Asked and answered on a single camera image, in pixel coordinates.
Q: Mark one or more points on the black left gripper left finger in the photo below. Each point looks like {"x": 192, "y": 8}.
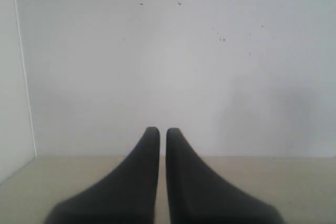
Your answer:
{"x": 125, "y": 195}

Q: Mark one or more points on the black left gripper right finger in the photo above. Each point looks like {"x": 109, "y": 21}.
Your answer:
{"x": 197, "y": 194}

